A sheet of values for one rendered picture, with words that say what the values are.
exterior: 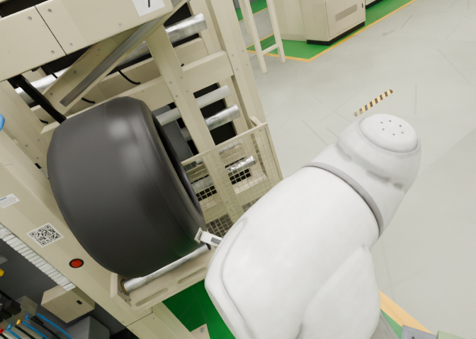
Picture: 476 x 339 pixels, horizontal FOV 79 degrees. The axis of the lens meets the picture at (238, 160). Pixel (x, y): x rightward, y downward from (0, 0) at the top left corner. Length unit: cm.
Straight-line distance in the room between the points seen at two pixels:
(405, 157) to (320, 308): 19
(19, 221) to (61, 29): 60
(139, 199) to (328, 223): 58
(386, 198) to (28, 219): 98
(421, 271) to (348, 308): 173
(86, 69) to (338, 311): 115
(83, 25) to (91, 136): 39
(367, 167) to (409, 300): 164
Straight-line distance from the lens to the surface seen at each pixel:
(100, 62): 126
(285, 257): 30
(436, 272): 207
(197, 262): 118
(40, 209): 107
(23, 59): 116
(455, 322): 196
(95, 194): 83
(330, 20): 532
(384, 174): 37
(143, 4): 110
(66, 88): 130
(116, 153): 82
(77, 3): 111
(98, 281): 128
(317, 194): 33
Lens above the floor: 175
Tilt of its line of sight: 35 degrees down
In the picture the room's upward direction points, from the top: 21 degrees counter-clockwise
